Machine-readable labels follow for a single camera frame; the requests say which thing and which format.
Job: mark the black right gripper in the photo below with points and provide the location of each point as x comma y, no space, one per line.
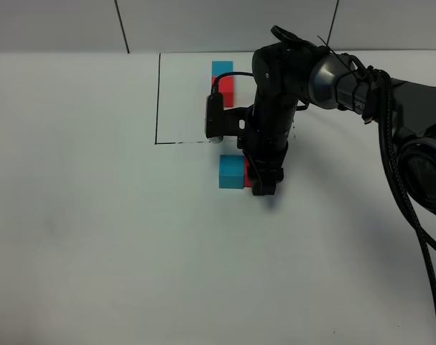
264,139

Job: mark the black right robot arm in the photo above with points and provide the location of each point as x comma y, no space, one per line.
294,71

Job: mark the red template cube block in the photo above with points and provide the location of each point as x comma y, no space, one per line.
225,86

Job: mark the blue template cube block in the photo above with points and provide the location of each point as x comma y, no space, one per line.
220,67

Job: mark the black zip tie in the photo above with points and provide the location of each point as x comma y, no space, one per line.
351,64

